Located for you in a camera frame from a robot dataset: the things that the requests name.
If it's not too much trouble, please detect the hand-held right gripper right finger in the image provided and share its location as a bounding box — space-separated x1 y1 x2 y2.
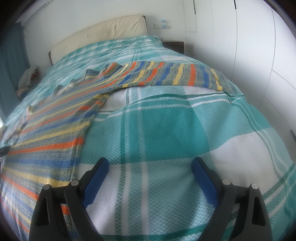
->
191 157 271 241

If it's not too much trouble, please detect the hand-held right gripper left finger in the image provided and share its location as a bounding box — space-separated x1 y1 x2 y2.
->
28 157 109 241

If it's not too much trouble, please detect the multicolour striped knit sweater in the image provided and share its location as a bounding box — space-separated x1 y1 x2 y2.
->
0 61 232 235

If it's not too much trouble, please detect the pile of clothes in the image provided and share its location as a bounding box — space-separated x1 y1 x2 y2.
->
16 67 41 95

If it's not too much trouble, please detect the teal plaid blanket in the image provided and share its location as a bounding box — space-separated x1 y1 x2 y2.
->
0 35 296 241

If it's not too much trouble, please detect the blue curtain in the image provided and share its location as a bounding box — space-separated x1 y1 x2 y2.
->
0 23 30 102

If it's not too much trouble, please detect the dark nightstand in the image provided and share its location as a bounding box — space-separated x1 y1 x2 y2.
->
162 40 185 55

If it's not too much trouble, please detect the white wardrobe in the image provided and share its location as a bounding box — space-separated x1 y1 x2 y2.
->
183 0 296 144

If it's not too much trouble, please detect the cream padded headboard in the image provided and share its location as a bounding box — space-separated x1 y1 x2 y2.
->
48 14 148 67

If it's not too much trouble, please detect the white wall socket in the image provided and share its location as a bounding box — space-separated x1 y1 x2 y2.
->
154 20 172 29

